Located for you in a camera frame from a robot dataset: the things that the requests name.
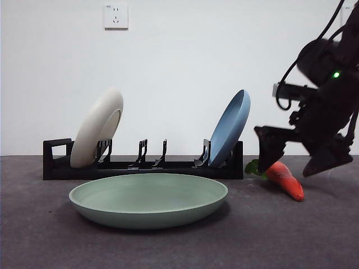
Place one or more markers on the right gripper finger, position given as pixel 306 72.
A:
pixel 270 143
pixel 328 162

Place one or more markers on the orange carrot with green leaves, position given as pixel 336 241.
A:
pixel 286 182

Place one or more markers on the green plate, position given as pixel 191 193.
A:
pixel 146 207

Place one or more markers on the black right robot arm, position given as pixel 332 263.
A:
pixel 322 117

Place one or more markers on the blue plate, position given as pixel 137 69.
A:
pixel 230 131

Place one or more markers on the white plate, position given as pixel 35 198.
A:
pixel 92 131

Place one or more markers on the black plate rack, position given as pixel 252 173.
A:
pixel 84 172

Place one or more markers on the white wall socket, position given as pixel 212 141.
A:
pixel 116 16
pixel 345 16

